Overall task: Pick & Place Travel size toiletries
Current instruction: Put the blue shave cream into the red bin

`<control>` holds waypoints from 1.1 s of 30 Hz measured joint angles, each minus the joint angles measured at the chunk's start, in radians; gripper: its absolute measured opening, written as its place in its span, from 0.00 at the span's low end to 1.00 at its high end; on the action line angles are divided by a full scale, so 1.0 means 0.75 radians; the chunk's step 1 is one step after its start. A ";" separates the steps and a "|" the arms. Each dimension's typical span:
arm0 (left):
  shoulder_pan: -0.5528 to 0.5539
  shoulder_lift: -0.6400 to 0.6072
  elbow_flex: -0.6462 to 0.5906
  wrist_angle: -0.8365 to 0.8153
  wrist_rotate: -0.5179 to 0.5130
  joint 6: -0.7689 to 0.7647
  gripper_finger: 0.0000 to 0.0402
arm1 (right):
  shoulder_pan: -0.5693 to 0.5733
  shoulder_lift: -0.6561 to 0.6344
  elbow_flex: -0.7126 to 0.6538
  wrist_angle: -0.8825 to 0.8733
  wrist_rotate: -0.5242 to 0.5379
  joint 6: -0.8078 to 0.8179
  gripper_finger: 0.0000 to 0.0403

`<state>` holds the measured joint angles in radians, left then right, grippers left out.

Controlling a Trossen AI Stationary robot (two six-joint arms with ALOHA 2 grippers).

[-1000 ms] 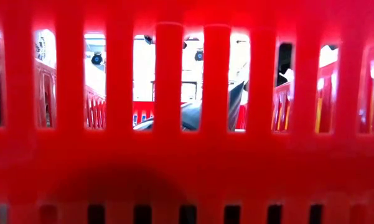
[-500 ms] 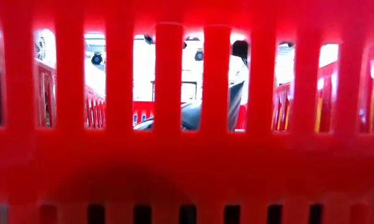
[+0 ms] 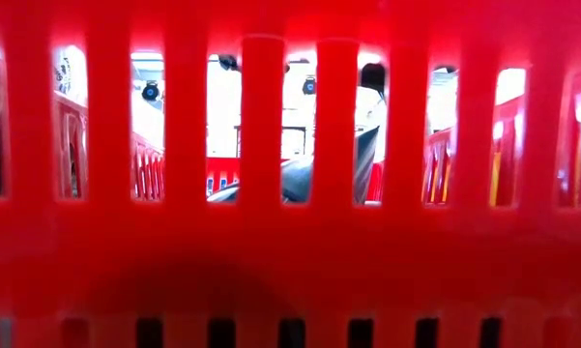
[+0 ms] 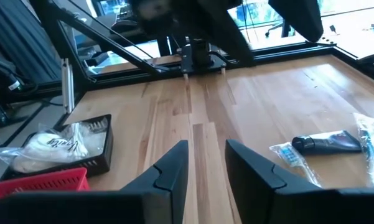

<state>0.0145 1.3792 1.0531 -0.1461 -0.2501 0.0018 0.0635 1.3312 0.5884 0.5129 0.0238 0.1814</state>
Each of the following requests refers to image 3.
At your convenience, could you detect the grey item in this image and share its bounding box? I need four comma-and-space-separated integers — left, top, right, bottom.
207, 154, 315, 204

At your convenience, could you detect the dark blue shave cream tube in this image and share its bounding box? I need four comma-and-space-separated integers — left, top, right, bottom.
355, 126, 381, 204

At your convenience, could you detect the red slotted plastic basket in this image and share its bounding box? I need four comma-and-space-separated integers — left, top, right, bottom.
0, 0, 581, 348

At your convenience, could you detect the black background object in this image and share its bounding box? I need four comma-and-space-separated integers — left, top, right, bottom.
361, 62, 387, 98

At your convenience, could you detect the yellow slotted plastic basket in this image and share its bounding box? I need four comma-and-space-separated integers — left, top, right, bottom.
427, 152, 503, 208

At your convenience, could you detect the black frame background table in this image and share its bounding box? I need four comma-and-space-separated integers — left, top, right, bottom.
234, 124, 315, 160

